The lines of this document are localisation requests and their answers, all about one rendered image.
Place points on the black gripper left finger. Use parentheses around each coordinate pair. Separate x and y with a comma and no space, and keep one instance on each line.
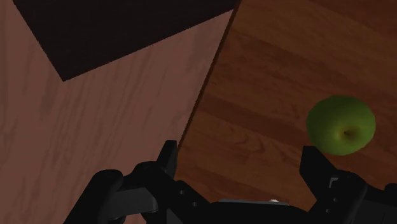
(155,189)

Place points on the green apple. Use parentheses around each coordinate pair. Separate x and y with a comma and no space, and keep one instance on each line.
(341,125)

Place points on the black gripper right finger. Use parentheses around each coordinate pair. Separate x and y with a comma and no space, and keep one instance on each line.
(335,186)

